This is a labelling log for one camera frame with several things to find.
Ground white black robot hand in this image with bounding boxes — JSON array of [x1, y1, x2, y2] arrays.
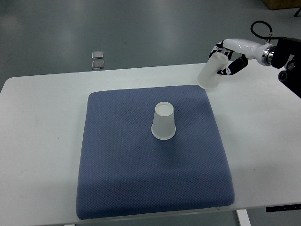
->
[[209, 39, 276, 75]]

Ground white paper cup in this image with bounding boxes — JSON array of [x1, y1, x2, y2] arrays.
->
[[196, 52, 229, 90], [151, 102, 176, 140]]

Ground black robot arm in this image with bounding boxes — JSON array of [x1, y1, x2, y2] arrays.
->
[[250, 21, 301, 97]]

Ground brown cardboard box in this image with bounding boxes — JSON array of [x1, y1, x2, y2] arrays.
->
[[263, 0, 301, 10]]

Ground black tripod leg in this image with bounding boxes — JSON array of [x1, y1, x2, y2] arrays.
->
[[294, 8, 301, 17]]

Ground white paper cup on mat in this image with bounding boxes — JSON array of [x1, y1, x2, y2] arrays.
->
[[151, 102, 176, 140]]

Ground black table control panel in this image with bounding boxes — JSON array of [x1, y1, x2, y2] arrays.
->
[[265, 204, 301, 213]]

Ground white table leg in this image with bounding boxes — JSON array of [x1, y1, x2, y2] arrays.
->
[[236, 209, 251, 226]]

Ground lower silver floor plate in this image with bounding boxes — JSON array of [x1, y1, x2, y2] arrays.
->
[[92, 60, 104, 70]]

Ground silver floor plate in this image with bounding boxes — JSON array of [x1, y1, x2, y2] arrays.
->
[[92, 60, 104, 70], [91, 50, 104, 59]]

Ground upper silver floor plate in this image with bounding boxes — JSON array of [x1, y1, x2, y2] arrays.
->
[[91, 50, 104, 59]]

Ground blue textured cushion mat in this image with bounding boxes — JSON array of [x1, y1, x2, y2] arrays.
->
[[76, 85, 235, 220]]

